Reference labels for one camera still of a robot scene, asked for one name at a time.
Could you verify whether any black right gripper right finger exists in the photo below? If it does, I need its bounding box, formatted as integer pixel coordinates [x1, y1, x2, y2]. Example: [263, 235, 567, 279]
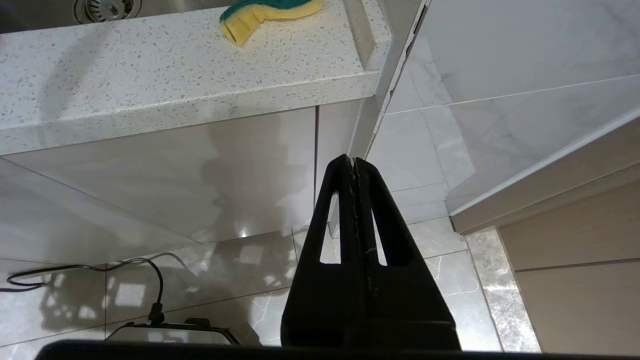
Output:
[355, 158, 462, 350]

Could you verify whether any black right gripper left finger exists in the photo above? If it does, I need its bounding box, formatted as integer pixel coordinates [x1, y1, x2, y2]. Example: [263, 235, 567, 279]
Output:
[280, 154, 375, 350]

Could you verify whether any green sponge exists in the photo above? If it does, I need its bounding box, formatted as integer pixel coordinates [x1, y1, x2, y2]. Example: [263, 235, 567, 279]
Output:
[220, 0, 325, 48]

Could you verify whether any grey black robot base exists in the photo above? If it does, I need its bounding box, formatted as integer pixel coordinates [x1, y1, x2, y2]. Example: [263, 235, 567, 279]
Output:
[105, 317, 241, 347]

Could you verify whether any round metal sink drain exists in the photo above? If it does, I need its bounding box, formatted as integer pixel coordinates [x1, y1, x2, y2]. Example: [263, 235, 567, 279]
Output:
[73, 0, 143, 25]

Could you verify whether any stainless steel sink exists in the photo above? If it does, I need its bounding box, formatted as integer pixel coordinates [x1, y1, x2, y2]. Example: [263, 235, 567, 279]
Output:
[0, 0, 241, 35]

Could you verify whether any beige wooden cabinet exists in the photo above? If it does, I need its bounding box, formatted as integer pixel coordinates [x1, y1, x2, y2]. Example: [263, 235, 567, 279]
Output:
[450, 107, 640, 360]

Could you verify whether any white cabinet door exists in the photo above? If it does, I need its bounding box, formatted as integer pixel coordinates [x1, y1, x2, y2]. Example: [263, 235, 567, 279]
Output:
[0, 106, 317, 266]

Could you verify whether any thin black floor cable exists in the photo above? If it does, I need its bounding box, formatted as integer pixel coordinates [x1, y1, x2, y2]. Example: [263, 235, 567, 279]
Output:
[0, 257, 166, 325]

